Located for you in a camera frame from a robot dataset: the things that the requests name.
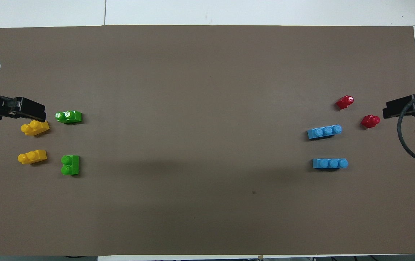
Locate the plain green two-stud brick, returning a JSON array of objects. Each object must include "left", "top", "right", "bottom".
[{"left": 61, "top": 155, "right": 80, "bottom": 176}]

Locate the blue three-stud brick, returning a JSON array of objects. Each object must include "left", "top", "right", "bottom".
[
  {"left": 307, "top": 124, "right": 342, "bottom": 140},
  {"left": 312, "top": 158, "right": 349, "bottom": 170}
]

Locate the yellow two-stud brick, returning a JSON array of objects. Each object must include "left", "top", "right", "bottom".
[
  {"left": 17, "top": 150, "right": 47, "bottom": 165},
  {"left": 21, "top": 120, "right": 50, "bottom": 137}
]

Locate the red single-stud brick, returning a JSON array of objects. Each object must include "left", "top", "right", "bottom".
[
  {"left": 335, "top": 95, "right": 355, "bottom": 110},
  {"left": 360, "top": 115, "right": 381, "bottom": 129}
]

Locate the green brick with white-marked studs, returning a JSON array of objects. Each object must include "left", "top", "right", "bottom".
[{"left": 55, "top": 110, "right": 83, "bottom": 124}]

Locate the brown table mat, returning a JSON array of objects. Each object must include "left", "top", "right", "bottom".
[{"left": 0, "top": 25, "right": 415, "bottom": 256}]

